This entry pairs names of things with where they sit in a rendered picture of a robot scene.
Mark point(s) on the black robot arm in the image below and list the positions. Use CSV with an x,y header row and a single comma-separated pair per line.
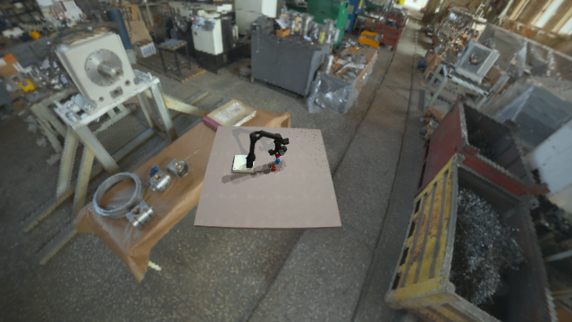
x,y
278,141

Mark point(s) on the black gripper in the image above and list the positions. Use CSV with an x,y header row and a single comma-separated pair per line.
x,y
273,152

